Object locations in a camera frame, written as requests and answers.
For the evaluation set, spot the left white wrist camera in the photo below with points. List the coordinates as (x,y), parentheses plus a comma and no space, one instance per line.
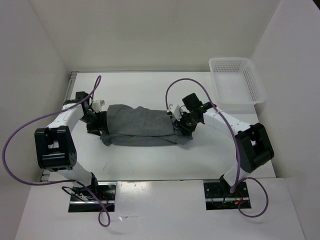
(97,106)

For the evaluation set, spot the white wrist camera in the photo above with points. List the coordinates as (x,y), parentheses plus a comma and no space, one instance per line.
(174,111)
(97,106)

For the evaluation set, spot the grey shorts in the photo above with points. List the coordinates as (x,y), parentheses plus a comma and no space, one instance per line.
(141,127)

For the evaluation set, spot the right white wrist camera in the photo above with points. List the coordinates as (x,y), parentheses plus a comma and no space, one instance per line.
(174,111)

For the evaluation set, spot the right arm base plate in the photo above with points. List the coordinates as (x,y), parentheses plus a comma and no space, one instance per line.
(217,199)

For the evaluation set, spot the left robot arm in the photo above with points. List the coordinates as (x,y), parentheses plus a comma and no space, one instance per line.
(84,178)

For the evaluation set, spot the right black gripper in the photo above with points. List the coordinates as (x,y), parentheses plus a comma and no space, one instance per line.
(184,129)

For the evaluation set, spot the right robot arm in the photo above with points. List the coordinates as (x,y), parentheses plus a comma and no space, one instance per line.
(252,144)

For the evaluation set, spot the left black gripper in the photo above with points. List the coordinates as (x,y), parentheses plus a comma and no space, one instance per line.
(101,125)

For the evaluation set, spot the white plastic basket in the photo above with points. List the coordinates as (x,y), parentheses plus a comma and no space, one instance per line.
(236,82)

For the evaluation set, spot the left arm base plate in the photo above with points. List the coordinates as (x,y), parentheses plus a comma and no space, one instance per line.
(81,201)

